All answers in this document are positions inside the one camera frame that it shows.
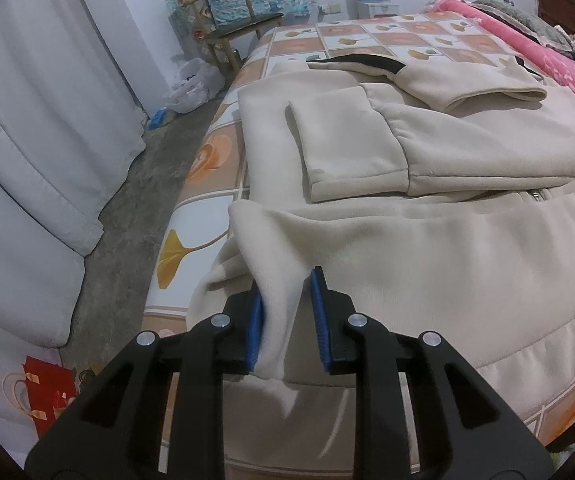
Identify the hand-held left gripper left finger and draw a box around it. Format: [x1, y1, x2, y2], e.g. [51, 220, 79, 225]
[24, 290, 264, 480]

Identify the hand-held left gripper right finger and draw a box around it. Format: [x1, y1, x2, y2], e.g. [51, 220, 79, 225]
[309, 266, 554, 480]

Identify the cream zip jacket black trim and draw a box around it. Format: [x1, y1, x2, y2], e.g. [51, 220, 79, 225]
[188, 52, 575, 466]

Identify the red patterned bag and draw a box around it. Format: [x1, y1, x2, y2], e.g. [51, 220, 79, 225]
[22, 355, 78, 438]

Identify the white plastic bag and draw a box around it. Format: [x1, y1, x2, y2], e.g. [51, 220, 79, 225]
[165, 57, 226, 114]

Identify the white curtain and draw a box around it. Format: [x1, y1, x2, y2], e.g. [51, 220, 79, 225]
[0, 0, 181, 351]

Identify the wooden chair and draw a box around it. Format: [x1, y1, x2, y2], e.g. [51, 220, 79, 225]
[178, 0, 284, 73]

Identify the white water dispenser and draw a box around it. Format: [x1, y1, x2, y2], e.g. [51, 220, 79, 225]
[356, 1, 401, 17]

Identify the pink floral blanket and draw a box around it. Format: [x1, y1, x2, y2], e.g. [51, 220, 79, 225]
[425, 0, 575, 136]

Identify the green patterned pillow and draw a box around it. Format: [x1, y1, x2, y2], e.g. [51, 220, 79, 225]
[470, 0, 575, 51]

